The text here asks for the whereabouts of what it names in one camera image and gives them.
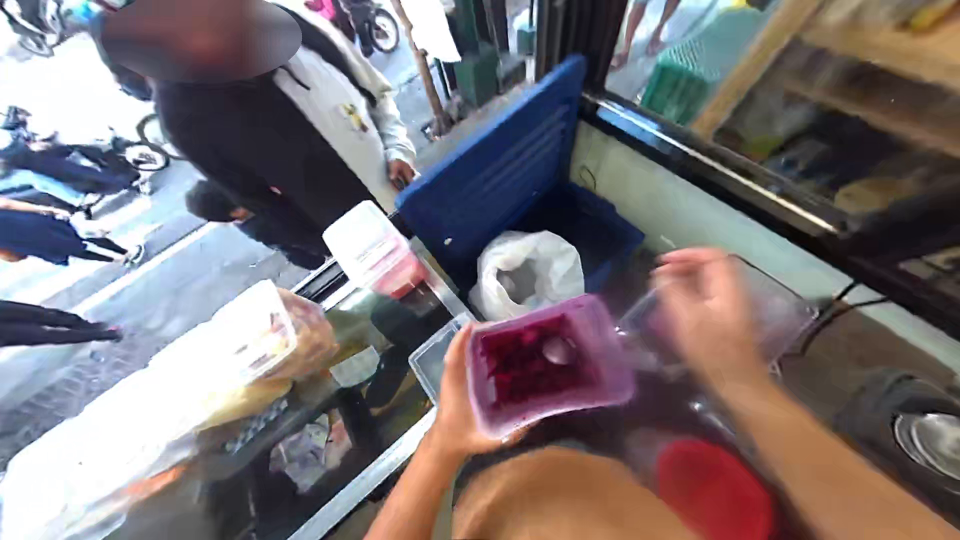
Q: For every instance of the thin tree trunk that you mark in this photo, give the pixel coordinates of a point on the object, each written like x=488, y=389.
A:
x=426, y=71

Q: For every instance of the clear container with pink contents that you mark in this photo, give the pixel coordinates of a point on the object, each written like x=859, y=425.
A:
x=360, y=236

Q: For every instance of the person's right forearm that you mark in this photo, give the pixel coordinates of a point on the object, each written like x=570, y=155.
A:
x=817, y=457

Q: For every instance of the white plastic bag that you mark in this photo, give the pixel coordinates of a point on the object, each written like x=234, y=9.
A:
x=489, y=277

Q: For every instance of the black window frame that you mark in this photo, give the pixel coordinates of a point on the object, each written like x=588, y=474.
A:
x=720, y=161

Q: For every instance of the purple rectangular plastic container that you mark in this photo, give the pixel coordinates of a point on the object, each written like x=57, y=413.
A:
x=604, y=360

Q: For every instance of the round red lid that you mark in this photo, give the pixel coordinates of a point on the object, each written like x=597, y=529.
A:
x=712, y=487

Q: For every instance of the clear container with orange food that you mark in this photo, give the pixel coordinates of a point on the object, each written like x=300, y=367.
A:
x=307, y=337

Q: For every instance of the person's left hand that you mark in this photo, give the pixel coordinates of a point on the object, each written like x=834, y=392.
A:
x=458, y=416

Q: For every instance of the person's right fingers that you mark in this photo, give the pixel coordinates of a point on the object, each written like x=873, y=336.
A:
x=685, y=268

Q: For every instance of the wooden shelf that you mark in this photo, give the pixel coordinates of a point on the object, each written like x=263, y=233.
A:
x=757, y=64

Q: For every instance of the small clear rectangular container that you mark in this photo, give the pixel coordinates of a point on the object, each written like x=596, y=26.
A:
x=433, y=361

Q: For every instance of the person's left forearm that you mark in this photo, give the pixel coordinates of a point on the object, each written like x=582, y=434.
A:
x=412, y=489

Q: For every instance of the parked motorcycle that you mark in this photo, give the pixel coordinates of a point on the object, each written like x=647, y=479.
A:
x=112, y=161

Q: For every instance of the glass display case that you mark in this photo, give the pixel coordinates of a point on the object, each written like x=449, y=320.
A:
x=315, y=472

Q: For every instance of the person's left thumb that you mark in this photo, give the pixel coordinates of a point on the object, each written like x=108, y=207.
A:
x=454, y=363

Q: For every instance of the green plastic crate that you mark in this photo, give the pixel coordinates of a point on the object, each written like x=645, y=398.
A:
x=675, y=82

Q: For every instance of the white plastic sheet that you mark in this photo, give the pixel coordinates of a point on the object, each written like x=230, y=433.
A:
x=112, y=420

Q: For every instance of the large clear plastic container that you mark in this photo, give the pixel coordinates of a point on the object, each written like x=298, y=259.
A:
x=776, y=311

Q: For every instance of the blue cooler box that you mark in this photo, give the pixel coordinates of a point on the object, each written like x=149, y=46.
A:
x=491, y=176

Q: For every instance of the person's right hand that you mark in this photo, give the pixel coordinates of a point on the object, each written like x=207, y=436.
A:
x=706, y=315

